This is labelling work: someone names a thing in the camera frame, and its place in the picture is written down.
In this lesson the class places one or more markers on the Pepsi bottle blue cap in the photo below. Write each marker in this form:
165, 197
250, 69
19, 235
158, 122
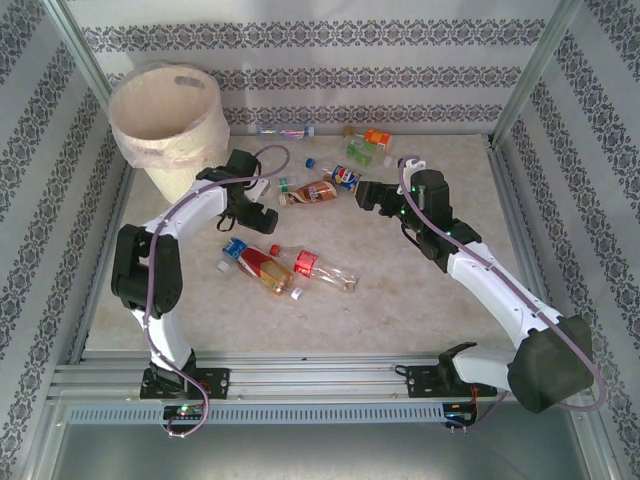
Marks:
345, 177

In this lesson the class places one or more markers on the green label plastic bottle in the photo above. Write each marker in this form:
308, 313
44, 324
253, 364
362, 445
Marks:
361, 152

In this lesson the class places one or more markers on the orange label bottle brown cap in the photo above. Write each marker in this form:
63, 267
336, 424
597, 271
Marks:
376, 139

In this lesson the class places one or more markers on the Coca-Cola bottle red cap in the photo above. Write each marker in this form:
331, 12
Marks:
306, 262

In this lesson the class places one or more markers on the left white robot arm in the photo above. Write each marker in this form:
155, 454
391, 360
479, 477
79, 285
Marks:
195, 205

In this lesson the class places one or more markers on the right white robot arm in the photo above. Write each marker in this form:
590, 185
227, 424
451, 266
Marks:
500, 290

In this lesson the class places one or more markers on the cream ribbed waste bin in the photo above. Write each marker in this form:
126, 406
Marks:
165, 177

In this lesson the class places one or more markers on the translucent pink bin liner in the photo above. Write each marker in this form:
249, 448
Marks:
150, 100

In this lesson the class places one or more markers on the flower label bottle green band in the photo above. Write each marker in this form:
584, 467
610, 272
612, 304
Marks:
260, 190

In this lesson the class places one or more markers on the blue label bottle white cap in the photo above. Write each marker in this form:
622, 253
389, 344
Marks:
234, 246

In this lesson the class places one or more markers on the red label tea bottle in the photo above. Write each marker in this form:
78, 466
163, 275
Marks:
265, 270

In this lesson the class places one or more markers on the brown Nescafe coffee bottle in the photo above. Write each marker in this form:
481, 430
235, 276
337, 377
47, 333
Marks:
312, 192

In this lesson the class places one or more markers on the clear bottle purple white label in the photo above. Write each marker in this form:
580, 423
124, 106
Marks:
287, 133

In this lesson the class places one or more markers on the small controller board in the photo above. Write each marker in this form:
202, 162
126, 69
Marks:
185, 412
460, 414

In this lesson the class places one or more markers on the grey metal base panel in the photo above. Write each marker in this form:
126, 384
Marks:
320, 455

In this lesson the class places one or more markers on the aluminium side rail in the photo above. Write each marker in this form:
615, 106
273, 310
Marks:
516, 210
92, 310

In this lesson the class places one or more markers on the aluminium front rail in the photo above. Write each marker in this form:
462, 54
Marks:
310, 375

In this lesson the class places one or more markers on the aluminium frame post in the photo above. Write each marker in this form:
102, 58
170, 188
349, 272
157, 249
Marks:
79, 45
546, 50

